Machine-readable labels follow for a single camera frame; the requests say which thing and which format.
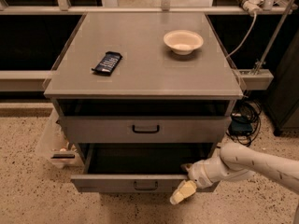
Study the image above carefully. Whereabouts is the blue power box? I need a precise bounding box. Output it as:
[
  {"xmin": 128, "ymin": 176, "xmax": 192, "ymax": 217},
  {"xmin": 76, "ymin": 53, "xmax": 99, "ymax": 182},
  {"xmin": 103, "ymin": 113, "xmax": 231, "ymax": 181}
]
[{"xmin": 229, "ymin": 120, "xmax": 253, "ymax": 136}]

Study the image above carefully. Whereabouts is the diagonal metal rod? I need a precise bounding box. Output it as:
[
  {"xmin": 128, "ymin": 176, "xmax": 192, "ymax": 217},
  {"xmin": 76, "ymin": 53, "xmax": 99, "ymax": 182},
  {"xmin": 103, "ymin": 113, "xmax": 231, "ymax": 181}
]
[{"xmin": 250, "ymin": 0, "xmax": 295, "ymax": 75}]

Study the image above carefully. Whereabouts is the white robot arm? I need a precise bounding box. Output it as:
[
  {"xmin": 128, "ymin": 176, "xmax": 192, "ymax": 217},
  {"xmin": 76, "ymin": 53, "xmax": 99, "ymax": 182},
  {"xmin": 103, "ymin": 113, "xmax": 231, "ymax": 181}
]
[{"xmin": 170, "ymin": 142, "xmax": 299, "ymax": 204}]

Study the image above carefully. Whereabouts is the white power strip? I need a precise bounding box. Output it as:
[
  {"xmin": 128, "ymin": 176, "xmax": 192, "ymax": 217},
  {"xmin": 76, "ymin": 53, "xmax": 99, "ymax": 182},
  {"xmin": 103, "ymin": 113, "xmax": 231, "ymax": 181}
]
[{"xmin": 236, "ymin": 0, "xmax": 263, "ymax": 15}]

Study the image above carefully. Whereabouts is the white paper bowl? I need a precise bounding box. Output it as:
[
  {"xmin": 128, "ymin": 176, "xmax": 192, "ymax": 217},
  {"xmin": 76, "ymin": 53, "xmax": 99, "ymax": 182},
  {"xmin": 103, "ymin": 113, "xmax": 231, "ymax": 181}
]
[{"xmin": 164, "ymin": 30, "xmax": 204, "ymax": 55}]

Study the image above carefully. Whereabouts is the grey drawer cabinet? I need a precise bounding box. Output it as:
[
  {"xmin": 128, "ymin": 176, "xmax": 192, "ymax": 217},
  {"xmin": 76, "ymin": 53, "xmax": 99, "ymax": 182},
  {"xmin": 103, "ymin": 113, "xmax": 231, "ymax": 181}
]
[{"xmin": 43, "ymin": 12, "xmax": 244, "ymax": 194}]

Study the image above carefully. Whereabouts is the grey drawer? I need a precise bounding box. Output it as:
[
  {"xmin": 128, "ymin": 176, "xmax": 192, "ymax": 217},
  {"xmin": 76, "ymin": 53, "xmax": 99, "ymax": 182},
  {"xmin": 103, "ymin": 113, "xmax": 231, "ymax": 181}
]
[
  {"xmin": 60, "ymin": 116, "xmax": 231, "ymax": 144},
  {"xmin": 71, "ymin": 143, "xmax": 215, "ymax": 193}
]

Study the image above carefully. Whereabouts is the white power cable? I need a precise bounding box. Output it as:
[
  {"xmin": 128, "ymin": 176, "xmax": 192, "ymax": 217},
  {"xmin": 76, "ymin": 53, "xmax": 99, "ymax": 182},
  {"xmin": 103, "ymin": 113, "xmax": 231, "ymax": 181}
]
[{"xmin": 225, "ymin": 10, "xmax": 258, "ymax": 60}]

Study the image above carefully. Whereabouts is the clear plastic storage bin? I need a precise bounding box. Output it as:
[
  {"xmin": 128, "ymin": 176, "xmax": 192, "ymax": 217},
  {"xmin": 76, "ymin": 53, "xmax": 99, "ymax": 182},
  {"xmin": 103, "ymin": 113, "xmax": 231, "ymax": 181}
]
[{"xmin": 36, "ymin": 109, "xmax": 83, "ymax": 168}]

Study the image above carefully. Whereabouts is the grey top drawer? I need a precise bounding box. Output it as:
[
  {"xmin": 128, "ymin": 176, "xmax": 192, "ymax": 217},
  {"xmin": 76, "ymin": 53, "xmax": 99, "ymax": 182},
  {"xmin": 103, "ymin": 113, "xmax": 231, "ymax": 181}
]
[{"xmin": 60, "ymin": 116, "xmax": 231, "ymax": 144}]

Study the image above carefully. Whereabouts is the dark cabinet at right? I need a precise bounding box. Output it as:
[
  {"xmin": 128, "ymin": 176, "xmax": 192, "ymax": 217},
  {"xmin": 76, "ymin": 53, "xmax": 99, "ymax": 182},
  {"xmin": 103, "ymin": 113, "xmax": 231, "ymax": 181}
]
[{"xmin": 265, "ymin": 31, "xmax": 299, "ymax": 136}]

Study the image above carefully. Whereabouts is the dark blue snack bar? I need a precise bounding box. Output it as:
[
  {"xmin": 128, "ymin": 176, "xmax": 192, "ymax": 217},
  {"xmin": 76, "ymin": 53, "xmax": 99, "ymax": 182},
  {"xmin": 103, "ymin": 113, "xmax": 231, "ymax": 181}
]
[{"xmin": 92, "ymin": 51, "xmax": 122, "ymax": 76}]

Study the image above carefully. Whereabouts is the black cable bundle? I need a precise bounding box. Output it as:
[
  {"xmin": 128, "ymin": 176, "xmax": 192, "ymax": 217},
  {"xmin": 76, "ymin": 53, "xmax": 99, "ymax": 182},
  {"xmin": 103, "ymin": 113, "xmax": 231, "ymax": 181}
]
[{"xmin": 225, "ymin": 96, "xmax": 263, "ymax": 147}]

